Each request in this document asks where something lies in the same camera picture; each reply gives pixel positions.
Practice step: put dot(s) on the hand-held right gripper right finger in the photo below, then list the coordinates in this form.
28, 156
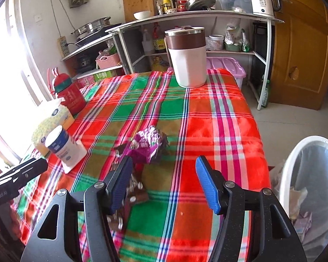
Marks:
207, 185

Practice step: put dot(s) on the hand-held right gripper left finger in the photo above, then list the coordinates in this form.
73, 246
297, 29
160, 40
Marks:
121, 182

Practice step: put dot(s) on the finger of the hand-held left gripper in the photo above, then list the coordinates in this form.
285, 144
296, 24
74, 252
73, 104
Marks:
24, 172

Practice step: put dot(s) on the brown snack wrapper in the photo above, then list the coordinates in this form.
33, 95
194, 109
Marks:
136, 193

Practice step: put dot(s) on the purple snack wrapper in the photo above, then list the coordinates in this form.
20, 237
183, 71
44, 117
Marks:
146, 147

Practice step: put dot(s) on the white round trash bin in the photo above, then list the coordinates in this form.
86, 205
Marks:
285, 174

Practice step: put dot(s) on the white blue yogurt cup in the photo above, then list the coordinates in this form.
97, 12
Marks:
61, 146

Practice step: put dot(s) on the yellow floral tissue pack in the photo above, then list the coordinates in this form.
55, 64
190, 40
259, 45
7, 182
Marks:
43, 131

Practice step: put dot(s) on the red green plaid tablecloth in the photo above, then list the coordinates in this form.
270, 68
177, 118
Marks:
194, 131

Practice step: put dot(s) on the red water bottle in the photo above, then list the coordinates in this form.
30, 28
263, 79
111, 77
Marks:
72, 98

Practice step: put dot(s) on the pink cardboard carton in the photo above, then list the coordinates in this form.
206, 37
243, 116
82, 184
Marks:
85, 82

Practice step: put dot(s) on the green cardboard carton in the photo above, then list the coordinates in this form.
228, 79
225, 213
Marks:
105, 76

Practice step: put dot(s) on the translucent bin liner bag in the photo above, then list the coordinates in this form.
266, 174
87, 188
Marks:
319, 174

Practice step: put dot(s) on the pink lidded storage box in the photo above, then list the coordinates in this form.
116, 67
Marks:
224, 65

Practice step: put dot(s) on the pink plastic basket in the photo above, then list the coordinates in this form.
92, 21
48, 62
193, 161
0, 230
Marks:
109, 61

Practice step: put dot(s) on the white brown lidded jug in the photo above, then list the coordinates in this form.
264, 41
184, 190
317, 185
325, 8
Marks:
188, 62

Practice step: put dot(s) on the yellow cooking oil jug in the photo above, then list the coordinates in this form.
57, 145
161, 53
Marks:
160, 64

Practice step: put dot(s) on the white power strip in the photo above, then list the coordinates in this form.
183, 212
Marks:
62, 46

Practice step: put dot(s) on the low white stove rack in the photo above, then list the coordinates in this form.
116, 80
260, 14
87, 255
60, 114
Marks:
82, 50

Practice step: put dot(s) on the clear plastic bottle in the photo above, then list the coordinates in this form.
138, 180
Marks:
148, 45

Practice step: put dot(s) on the white plastic jar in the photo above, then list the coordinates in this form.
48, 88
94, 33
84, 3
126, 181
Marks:
216, 43

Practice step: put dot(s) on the red cap seasoning bottle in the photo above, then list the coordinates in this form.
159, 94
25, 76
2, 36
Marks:
159, 42

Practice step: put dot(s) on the green bowl with bags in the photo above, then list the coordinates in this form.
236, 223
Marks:
235, 42

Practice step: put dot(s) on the steel steamer pot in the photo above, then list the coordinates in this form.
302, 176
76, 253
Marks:
91, 27

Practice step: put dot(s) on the wooden door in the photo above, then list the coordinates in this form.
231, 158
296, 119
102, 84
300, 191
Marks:
303, 46

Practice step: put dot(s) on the white ceramic bowl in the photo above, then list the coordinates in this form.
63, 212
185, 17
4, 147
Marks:
142, 15

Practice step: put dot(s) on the white kitchen shelf rack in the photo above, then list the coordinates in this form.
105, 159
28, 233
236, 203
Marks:
196, 14

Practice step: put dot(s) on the clear sauce bottle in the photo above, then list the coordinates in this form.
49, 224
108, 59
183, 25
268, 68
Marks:
159, 6

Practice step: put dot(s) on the red lidded jar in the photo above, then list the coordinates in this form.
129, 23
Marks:
182, 6

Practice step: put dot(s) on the wooden cutting board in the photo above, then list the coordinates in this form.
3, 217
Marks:
138, 1

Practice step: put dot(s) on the yellow label sauce bottle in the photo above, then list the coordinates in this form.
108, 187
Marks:
167, 2

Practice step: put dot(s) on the clear plastic storage container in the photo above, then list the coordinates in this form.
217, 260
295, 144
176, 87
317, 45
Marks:
232, 1

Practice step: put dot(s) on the dark sauce bottle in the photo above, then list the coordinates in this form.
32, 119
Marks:
173, 0

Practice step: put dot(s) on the white window frame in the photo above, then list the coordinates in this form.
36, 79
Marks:
16, 73

